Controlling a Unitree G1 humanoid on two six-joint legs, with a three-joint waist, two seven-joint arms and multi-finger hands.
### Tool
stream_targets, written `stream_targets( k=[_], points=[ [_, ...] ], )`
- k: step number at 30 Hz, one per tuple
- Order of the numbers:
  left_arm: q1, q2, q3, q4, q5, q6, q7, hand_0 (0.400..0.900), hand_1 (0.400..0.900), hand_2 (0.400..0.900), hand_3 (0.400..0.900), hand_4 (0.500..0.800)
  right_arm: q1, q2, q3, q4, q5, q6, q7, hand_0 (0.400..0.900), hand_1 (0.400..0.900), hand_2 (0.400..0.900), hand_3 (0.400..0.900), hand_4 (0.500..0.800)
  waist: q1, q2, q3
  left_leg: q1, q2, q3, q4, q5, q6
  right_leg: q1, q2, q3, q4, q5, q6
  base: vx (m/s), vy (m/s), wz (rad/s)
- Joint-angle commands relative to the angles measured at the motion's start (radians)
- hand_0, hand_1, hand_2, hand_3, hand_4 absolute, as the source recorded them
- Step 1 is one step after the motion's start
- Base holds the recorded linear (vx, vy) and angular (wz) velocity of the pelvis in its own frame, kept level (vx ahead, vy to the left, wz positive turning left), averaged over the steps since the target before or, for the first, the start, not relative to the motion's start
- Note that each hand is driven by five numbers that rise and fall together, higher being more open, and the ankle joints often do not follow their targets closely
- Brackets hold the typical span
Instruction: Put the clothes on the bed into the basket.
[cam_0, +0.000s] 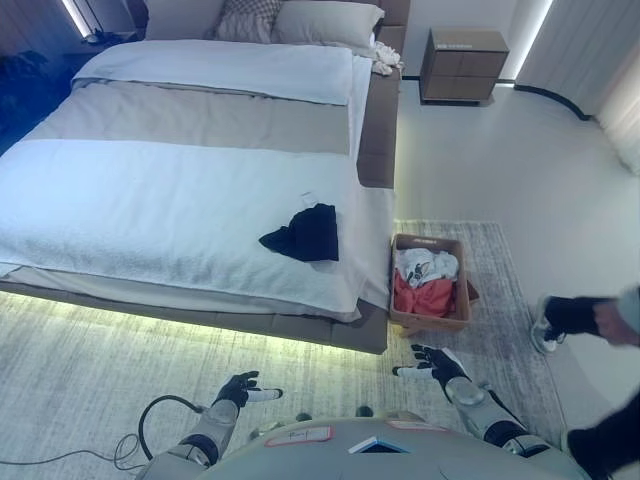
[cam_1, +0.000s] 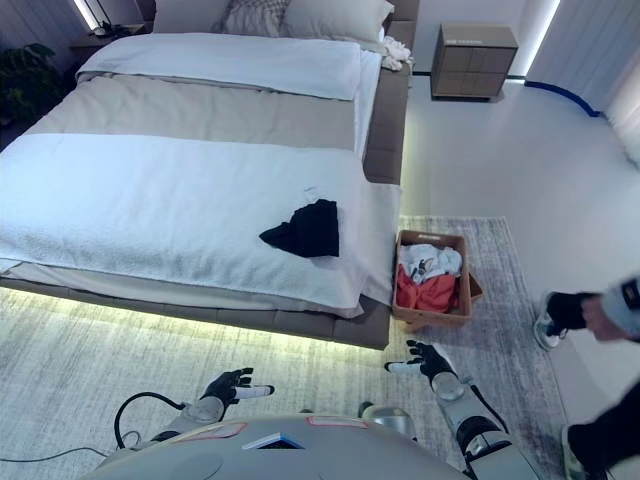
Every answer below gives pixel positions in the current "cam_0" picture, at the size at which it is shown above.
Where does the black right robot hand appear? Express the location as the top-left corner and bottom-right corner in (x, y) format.
(392, 343), (469, 389)

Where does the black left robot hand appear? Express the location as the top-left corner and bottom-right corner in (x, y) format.
(214, 370), (284, 409)

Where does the black garment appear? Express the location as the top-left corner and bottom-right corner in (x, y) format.
(258, 203), (341, 264)

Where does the brown cardboard basket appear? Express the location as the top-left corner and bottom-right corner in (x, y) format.
(388, 233), (480, 337)

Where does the bed with white blanket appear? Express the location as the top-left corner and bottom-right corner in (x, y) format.
(0, 0), (411, 356)

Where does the beige bed sheet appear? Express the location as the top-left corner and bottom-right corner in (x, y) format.
(24, 78), (352, 157)

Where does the red garment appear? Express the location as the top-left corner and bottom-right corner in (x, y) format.
(393, 269), (456, 318)

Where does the white printed garment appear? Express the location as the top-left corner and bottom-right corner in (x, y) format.
(397, 247), (460, 288)

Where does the silver robot torso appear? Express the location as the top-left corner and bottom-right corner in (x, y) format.
(199, 412), (594, 480)

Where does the white sneaker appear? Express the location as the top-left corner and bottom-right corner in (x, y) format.
(531, 295), (567, 355)

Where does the person in dark trousers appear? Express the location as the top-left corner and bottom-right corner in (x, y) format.
(542, 284), (640, 480)

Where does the grey streaked rug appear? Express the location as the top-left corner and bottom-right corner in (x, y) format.
(0, 219), (569, 480)

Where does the white textured blanket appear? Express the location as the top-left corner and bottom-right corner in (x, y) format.
(0, 138), (397, 324)

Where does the brown wooden nightstand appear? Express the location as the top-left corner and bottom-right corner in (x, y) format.
(419, 27), (511, 107)

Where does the crumpled white cloth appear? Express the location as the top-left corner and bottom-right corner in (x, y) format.
(369, 41), (406, 77)

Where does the white folded duvet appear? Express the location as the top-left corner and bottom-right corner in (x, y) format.
(71, 39), (375, 109)

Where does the white light strip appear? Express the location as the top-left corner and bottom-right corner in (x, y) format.
(512, 0), (555, 82)
(61, 0), (94, 37)

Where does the white curtain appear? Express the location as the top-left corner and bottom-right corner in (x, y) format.
(514, 0), (640, 177)

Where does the beige pillow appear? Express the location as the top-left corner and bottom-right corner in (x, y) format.
(271, 1), (387, 52)

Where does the checkered pillow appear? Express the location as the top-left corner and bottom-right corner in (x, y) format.
(213, 0), (282, 45)

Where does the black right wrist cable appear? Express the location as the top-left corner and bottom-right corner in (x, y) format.
(478, 382), (529, 429)

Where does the thick black wrist cable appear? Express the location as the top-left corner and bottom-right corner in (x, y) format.
(138, 394), (214, 460)

